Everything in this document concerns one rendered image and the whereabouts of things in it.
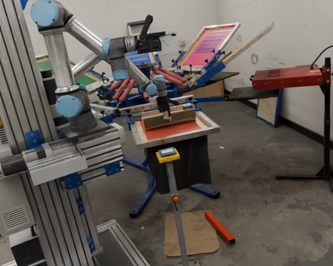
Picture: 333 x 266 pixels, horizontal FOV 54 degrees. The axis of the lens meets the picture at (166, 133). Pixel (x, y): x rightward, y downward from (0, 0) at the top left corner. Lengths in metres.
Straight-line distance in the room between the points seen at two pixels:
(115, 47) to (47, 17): 0.31
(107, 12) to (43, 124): 5.04
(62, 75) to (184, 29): 5.52
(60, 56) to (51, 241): 1.13
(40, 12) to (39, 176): 0.73
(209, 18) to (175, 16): 0.70
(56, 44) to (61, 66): 0.10
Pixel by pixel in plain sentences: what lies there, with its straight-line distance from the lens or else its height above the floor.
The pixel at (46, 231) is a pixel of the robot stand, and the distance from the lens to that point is 2.16.
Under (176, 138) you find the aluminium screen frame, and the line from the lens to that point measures 2.22.
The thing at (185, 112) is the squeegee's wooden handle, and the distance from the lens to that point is 2.55.
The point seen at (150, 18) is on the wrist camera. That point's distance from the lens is 1.57.
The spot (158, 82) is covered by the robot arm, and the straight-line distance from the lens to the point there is 2.44.
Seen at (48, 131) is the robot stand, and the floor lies 1.26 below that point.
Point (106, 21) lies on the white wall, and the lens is 6.78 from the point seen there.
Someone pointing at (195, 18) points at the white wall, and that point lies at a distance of 7.05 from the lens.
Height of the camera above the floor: 1.75
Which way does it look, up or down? 19 degrees down
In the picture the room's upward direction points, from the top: 9 degrees counter-clockwise
